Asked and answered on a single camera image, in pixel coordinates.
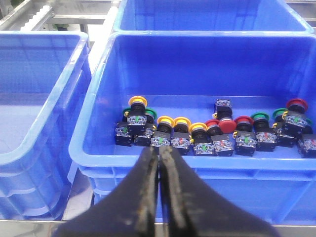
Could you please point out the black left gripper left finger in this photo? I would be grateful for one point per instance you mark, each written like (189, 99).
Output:
(128, 211)

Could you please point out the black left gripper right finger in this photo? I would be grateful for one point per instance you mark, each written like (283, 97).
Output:
(193, 209)

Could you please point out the blue crate with buttons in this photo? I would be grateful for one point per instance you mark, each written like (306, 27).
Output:
(182, 75)

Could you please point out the yellow push button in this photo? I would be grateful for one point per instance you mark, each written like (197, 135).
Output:
(180, 138)
(136, 118)
(201, 144)
(161, 136)

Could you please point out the green push button behind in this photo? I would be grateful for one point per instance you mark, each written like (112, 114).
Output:
(150, 127)

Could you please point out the green push button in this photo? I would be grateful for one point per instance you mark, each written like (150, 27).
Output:
(283, 140)
(122, 135)
(150, 127)
(307, 142)
(265, 136)

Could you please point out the red push button left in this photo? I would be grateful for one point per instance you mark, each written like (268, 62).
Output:
(221, 142)

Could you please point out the red push button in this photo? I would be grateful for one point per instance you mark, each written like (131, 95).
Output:
(245, 141)
(221, 142)
(294, 118)

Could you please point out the green push button left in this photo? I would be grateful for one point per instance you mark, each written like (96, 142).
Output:
(122, 135)

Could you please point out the red push button middle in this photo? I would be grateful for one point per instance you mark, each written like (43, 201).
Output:
(245, 141)

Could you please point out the yellow push button top left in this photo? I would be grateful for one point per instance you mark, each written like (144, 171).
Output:
(136, 118)

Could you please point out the red mushroom button upright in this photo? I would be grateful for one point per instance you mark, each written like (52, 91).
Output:
(224, 114)

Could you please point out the green push button middle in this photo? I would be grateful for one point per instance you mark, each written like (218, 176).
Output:
(265, 136)

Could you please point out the green push button far right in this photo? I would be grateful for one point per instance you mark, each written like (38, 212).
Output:
(307, 142)

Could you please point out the red push button top right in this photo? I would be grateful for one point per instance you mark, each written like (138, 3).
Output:
(294, 118)

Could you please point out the empty blue crate beside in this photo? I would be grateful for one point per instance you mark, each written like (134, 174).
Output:
(44, 77)

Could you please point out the blue crate behind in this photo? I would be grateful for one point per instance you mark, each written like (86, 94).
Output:
(209, 15)

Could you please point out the steel rack front rail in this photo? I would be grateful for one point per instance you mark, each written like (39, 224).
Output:
(24, 228)

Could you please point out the steel roller conveyor frame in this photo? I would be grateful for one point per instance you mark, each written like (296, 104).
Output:
(93, 17)

